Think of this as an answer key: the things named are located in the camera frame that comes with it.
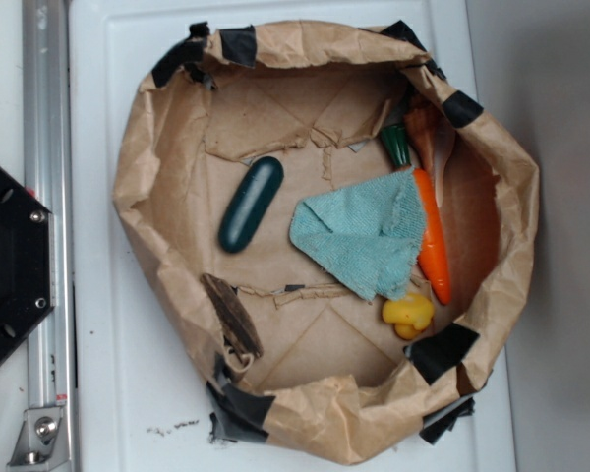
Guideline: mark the brown paper bag bin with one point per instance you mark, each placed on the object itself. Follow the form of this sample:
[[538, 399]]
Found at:
[[335, 380]]

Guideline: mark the dark green capsule toy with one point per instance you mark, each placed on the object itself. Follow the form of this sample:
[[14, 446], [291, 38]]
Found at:
[[249, 204]]

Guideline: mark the light blue towel cloth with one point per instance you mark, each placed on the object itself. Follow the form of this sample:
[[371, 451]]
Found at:
[[368, 236]]

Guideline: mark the orange plastic carrot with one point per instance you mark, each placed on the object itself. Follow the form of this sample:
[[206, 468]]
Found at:
[[433, 255]]

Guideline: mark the yellow rubber duck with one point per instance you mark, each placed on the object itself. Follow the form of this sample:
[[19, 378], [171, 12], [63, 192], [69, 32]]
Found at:
[[410, 315]]

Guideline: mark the black hexagonal base plate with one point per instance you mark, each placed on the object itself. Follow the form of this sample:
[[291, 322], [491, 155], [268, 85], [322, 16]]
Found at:
[[25, 265]]

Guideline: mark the aluminium extrusion rail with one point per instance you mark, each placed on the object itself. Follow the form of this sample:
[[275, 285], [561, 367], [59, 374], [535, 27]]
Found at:
[[52, 359]]

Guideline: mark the metal corner bracket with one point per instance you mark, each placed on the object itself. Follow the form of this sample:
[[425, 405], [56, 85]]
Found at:
[[42, 444]]

